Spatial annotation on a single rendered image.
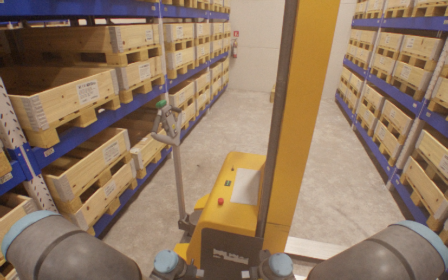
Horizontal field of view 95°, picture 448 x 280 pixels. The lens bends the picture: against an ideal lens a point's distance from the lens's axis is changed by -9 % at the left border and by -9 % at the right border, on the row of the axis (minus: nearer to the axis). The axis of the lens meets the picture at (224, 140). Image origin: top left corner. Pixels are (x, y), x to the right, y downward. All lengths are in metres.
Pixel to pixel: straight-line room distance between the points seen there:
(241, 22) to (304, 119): 6.01
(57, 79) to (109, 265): 2.31
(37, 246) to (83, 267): 0.10
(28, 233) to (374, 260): 0.61
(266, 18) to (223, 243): 6.06
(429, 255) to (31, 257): 0.69
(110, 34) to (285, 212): 1.92
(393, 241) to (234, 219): 0.97
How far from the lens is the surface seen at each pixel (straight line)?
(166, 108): 1.51
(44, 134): 1.73
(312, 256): 2.32
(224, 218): 1.36
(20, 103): 1.73
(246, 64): 6.93
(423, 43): 3.52
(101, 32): 2.31
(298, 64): 0.92
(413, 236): 0.55
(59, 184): 1.86
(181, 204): 1.91
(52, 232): 0.52
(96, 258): 0.47
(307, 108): 0.97
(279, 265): 1.00
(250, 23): 6.83
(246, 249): 1.47
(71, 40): 2.55
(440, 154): 2.84
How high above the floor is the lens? 1.90
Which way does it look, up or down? 28 degrees down
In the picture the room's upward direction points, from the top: 1 degrees clockwise
